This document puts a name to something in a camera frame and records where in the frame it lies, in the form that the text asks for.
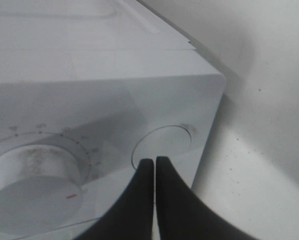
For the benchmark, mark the lower white timer knob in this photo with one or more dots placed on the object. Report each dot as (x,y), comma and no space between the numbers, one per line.
(40,189)

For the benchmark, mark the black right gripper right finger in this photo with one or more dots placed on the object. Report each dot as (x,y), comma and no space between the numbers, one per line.
(182,215)

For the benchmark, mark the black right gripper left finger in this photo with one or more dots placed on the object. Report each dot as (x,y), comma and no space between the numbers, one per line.
(131,216)

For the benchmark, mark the white microwave oven body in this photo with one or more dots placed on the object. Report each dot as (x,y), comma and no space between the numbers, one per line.
(92,78)

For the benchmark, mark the round door release button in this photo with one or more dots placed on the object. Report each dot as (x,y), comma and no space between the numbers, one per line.
(171,140)

